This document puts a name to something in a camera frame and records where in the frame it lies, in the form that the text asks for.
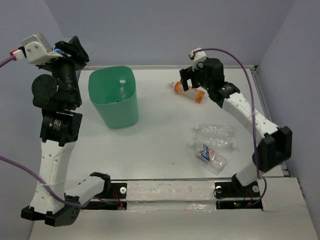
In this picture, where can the clear bottle blue-orange label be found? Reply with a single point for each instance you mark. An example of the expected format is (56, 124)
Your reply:
(208, 157)

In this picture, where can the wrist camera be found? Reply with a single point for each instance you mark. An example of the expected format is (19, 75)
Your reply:
(197, 56)
(36, 49)

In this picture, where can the clear bottle blue label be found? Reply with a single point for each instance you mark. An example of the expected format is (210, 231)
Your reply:
(123, 89)

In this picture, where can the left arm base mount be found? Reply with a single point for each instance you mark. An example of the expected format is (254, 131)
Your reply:
(114, 199)

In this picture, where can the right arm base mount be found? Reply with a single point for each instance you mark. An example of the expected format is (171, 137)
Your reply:
(228, 198)

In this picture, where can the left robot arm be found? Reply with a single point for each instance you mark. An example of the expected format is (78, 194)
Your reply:
(57, 94)

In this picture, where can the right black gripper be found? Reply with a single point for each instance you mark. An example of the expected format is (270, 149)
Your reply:
(188, 73)

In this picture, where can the clear crushed bottle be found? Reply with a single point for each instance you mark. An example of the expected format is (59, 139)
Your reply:
(217, 143)

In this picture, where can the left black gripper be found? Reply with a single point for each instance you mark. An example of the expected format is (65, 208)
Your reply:
(81, 57)

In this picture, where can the clear bottle blue-white cap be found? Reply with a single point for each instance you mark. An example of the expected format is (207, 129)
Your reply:
(56, 49)

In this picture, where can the green plastic bin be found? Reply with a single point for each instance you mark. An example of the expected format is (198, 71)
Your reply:
(104, 93)

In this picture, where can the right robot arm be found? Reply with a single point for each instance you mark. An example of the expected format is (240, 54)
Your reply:
(273, 144)

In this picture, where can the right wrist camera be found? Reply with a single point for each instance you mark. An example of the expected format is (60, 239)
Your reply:
(197, 56)

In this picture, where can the orange label tea bottle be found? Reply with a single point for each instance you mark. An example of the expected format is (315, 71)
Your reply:
(192, 93)

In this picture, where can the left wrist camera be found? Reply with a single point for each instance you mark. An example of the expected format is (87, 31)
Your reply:
(36, 49)

